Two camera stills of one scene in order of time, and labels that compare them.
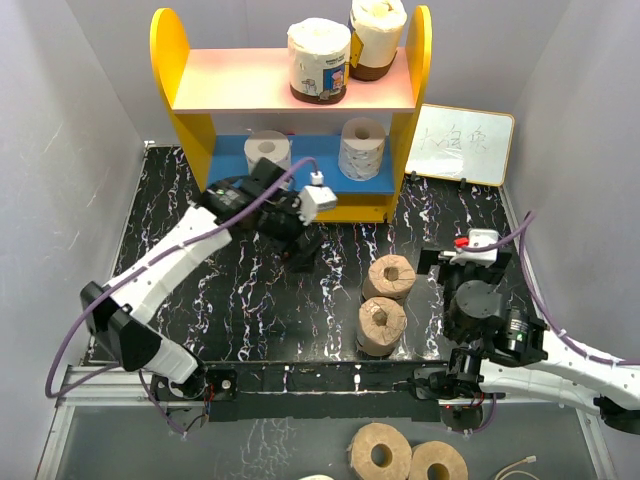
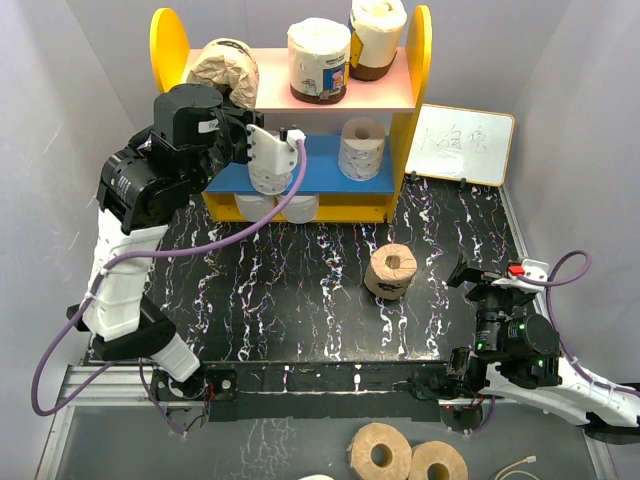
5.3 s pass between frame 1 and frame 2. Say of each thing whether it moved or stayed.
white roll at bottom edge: stayed
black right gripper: moved
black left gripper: moved
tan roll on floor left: stayed
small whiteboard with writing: stayed
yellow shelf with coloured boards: stayed
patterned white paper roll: stayed
